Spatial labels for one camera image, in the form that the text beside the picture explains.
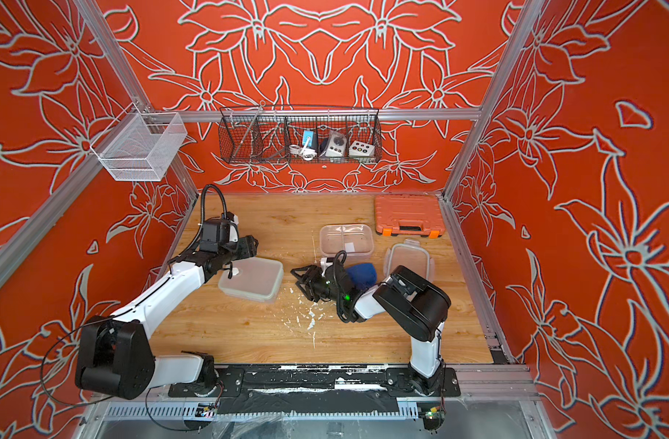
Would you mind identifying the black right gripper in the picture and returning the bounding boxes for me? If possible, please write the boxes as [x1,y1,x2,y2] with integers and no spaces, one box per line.
[290,267,347,307]

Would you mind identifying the blue cleaning cloth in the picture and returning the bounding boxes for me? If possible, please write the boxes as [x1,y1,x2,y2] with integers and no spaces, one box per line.
[345,263,378,292]

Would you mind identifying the clear lunch box with lid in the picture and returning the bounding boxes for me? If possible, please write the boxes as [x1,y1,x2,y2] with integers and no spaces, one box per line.
[319,223,375,261]

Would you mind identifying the clear lunch box lid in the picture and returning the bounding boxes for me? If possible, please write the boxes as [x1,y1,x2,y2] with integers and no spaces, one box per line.
[383,239,435,283]

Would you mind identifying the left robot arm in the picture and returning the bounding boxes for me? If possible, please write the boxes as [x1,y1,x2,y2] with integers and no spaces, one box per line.
[75,212,258,400]

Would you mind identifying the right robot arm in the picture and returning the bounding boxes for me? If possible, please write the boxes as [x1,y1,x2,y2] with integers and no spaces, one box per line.
[291,261,451,384]

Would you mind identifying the orange plastic tool case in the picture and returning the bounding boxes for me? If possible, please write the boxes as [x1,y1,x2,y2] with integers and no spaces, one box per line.
[374,194,446,239]

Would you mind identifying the blue small box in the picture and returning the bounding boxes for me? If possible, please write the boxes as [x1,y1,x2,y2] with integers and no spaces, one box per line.
[302,130,314,149]

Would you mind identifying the white round-dial device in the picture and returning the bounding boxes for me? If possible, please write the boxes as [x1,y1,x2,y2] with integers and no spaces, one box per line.
[325,133,347,158]

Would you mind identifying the white button box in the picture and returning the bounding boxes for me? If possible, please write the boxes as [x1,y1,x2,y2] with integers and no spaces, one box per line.
[348,141,376,160]

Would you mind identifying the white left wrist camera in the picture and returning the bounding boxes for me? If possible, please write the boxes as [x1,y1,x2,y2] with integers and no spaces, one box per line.
[226,212,239,243]

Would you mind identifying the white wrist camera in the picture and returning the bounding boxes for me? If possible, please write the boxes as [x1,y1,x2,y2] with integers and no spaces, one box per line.
[226,212,239,243]
[320,257,336,273]

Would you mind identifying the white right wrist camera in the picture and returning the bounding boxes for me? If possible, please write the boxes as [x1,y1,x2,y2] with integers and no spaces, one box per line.
[320,257,336,273]

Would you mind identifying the white charger with cable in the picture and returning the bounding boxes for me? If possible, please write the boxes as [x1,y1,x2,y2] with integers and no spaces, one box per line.
[289,145,318,161]

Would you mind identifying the black wire wall basket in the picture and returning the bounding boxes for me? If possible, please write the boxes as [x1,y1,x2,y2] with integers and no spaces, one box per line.
[218,104,383,165]

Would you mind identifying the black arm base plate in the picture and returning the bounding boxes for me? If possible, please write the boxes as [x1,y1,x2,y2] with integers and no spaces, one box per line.
[167,366,462,399]

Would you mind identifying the clear acrylic wall bin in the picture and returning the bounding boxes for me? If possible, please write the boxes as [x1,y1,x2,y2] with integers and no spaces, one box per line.
[91,113,188,182]

